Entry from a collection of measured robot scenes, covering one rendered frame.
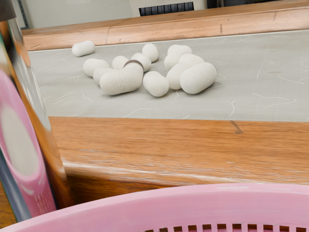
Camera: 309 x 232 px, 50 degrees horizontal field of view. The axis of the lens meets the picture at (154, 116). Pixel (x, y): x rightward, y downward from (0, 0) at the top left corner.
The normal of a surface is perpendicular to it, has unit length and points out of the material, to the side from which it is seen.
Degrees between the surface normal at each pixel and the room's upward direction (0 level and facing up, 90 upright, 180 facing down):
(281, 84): 0
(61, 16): 90
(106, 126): 0
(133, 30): 45
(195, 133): 0
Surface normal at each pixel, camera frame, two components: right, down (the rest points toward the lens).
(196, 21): -0.37, -0.33
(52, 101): -0.15, -0.91
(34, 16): -0.40, 0.42
